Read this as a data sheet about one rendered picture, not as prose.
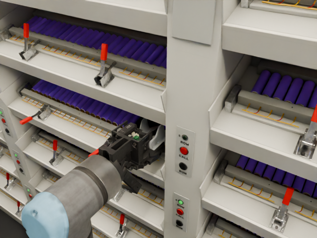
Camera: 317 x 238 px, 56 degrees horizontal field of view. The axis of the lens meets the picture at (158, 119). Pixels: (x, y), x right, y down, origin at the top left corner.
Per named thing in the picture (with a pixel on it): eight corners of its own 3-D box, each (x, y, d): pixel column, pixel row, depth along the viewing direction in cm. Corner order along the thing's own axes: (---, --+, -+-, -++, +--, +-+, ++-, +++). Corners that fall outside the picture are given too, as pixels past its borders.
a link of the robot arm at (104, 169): (109, 212, 57) (73, 191, 61) (125, 196, 61) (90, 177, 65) (106, 178, 52) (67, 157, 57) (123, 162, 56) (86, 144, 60)
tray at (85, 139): (167, 190, 73) (161, 170, 66) (14, 115, 101) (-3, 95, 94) (204, 131, 83) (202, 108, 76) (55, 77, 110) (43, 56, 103)
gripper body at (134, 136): (155, 129, 64) (119, 159, 56) (154, 160, 69) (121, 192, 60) (127, 118, 68) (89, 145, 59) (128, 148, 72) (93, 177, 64)
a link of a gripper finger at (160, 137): (177, 117, 71) (153, 135, 65) (175, 138, 75) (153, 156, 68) (166, 113, 73) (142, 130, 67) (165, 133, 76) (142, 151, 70)
